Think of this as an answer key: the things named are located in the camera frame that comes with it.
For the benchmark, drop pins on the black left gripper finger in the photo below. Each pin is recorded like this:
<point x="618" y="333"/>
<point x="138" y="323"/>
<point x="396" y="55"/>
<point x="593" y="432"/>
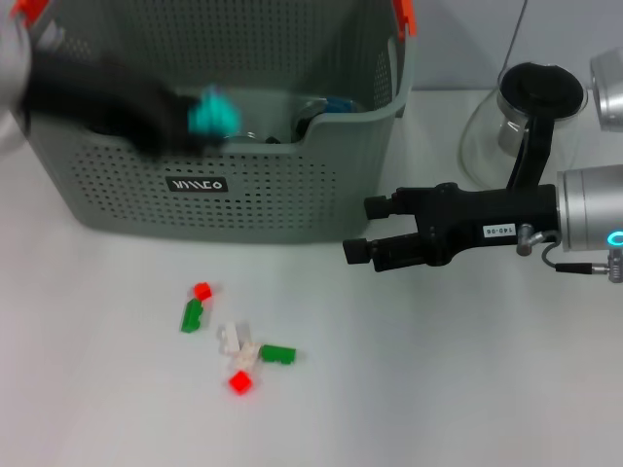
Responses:
<point x="180" y="103"/>
<point x="180" y="145"/>

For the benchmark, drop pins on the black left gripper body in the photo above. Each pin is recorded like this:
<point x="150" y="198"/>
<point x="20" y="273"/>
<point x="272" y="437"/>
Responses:
<point x="97" y="97"/>

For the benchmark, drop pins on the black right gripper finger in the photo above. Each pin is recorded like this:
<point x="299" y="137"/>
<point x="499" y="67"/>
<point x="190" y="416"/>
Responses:
<point x="387" y="206"/>
<point x="389" y="250"/>

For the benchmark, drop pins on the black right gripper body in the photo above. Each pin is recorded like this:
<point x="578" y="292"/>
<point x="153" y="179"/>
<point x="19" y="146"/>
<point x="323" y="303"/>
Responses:
<point x="477" y="216"/>

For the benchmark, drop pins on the teal toy brick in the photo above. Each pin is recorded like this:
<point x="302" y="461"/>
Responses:
<point x="214" y="117"/>

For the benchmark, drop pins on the blue toy plate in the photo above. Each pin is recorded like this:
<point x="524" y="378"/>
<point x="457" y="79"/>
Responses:
<point x="338" y="103"/>

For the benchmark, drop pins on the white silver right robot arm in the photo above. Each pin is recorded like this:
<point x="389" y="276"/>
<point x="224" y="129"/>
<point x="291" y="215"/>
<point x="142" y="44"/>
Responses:
<point x="591" y="209"/>

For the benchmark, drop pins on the grey-green perforated storage bin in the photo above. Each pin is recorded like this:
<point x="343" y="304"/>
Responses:
<point x="243" y="204"/>

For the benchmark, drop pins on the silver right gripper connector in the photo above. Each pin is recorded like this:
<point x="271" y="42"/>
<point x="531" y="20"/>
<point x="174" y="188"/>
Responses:
<point x="524" y="239"/>

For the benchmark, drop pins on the small red toy brick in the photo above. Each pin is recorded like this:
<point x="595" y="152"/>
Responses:
<point x="202" y="290"/>
<point x="241" y="383"/>

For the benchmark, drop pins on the green toy brick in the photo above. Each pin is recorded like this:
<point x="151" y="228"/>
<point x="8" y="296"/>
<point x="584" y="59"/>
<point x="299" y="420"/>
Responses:
<point x="192" y="316"/>
<point x="278" y="354"/>

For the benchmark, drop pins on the white toy brick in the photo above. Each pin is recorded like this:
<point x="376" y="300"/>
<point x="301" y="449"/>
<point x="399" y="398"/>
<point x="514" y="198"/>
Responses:
<point x="232" y="335"/>

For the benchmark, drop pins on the silver vented right wrist box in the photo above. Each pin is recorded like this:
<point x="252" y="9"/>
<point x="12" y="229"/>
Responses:
<point x="608" y="92"/>

